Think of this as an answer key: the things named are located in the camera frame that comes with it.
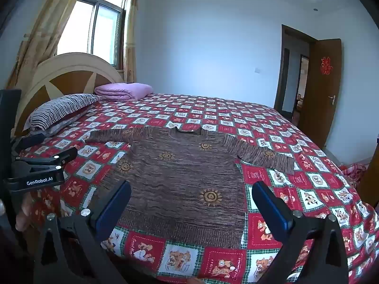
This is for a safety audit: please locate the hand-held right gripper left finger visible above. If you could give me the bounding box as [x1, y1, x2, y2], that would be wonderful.
[30, 180, 132, 284]

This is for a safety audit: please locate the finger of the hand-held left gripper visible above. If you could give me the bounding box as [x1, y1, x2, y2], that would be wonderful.
[13, 146, 78, 173]
[11, 133, 45, 155]

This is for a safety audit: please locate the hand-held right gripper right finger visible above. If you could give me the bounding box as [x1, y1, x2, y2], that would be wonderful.
[252, 181, 350, 284]

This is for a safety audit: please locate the brown knitted sweater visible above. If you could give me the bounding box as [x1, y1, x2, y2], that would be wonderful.
[86, 126, 295, 249]

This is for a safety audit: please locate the person's left hand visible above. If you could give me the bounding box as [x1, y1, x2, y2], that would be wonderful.
[14, 194, 35, 233]

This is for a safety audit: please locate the red printed bedsheet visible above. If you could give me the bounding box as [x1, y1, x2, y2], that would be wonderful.
[9, 93, 375, 284]

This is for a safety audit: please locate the striped pillow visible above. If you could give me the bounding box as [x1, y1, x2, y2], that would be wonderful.
[23, 93, 103, 137]

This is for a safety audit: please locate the cream and wood headboard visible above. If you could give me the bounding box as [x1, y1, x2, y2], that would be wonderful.
[13, 52, 125, 138]

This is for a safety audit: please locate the red cloth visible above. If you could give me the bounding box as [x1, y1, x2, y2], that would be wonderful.
[339, 163, 370, 187]

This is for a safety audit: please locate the folded pink blanket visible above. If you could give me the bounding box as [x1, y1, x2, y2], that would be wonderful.
[94, 83, 154, 101]

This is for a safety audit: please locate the wooden furniture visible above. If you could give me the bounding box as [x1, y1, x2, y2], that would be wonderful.
[357, 136, 379, 210]

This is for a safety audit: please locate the brown wooden door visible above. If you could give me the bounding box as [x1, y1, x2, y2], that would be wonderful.
[299, 38, 342, 148]

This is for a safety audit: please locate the yellow curtain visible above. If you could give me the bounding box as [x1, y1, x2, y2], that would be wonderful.
[6, 0, 89, 89]
[123, 0, 141, 84]

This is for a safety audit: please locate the window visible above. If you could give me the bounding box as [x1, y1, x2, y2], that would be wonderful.
[56, 0, 131, 70]

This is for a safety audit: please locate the red paper door decoration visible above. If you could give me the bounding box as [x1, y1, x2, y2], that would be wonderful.
[320, 58, 333, 75]

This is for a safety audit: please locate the dark wooden door frame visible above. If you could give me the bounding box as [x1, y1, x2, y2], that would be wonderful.
[274, 24, 317, 119]

